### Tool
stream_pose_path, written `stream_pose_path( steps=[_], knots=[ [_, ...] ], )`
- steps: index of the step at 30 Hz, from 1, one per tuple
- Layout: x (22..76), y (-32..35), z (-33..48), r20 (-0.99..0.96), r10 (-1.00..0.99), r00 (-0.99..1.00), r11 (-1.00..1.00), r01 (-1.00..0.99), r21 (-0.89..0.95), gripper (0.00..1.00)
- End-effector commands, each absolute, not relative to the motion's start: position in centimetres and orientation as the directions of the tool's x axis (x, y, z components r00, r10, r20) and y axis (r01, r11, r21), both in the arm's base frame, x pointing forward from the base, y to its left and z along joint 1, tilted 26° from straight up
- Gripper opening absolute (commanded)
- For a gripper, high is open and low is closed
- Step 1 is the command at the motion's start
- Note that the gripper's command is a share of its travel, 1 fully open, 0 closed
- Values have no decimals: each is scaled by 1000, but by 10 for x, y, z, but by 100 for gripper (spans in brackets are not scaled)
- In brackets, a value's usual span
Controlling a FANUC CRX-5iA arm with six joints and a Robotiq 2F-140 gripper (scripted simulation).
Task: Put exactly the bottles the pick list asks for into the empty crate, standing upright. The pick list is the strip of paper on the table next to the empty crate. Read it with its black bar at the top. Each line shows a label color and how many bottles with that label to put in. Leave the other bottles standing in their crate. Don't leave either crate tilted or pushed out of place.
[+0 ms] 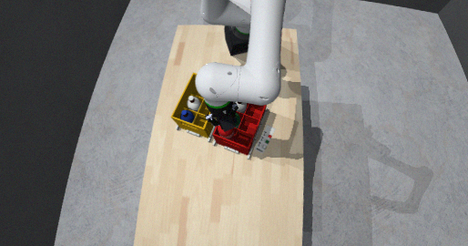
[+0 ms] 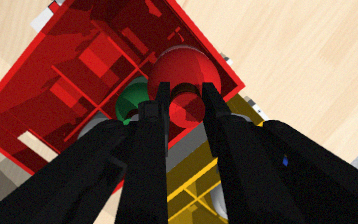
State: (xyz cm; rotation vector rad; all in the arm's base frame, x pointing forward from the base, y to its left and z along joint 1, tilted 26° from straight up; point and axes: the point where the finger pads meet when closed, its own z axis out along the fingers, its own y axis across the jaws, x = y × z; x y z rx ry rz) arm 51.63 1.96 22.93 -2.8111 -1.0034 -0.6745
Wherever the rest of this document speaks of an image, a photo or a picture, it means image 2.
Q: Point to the white paper pick list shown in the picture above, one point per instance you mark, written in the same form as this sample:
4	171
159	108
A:
39	22

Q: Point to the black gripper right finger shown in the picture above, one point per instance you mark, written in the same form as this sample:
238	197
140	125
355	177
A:
323	186

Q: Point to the yellow crate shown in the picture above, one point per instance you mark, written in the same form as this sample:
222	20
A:
187	160

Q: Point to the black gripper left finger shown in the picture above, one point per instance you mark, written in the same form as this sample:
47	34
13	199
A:
74	187

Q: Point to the blue bottle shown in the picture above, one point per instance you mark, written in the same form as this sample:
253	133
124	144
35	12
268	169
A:
285	161

